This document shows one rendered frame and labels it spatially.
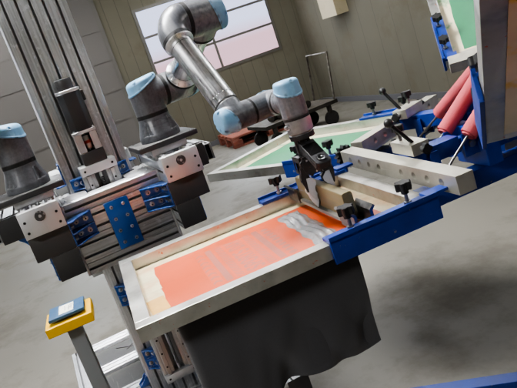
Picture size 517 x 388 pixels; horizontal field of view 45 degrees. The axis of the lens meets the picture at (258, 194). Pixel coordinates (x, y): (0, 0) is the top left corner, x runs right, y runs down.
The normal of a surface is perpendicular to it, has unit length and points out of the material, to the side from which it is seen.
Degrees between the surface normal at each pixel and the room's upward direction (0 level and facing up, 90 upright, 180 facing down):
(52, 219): 90
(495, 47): 148
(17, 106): 90
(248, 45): 90
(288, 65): 90
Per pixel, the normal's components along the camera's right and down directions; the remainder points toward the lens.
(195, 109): 0.36, 0.12
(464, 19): -0.38, -0.61
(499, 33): 0.15, 0.95
